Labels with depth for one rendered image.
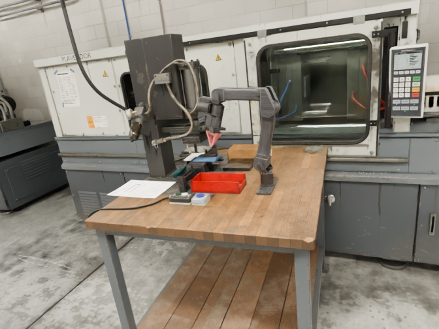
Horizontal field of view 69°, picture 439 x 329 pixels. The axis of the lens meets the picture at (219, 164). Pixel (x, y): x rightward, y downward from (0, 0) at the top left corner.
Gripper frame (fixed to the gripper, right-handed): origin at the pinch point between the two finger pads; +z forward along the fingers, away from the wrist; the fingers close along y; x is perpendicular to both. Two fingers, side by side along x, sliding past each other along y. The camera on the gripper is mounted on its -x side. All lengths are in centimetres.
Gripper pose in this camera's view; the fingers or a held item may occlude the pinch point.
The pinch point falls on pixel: (211, 144)
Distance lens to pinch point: 157.8
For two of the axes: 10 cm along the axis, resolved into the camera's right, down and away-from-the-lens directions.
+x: 7.5, 3.1, -5.9
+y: -6.4, 0.9, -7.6
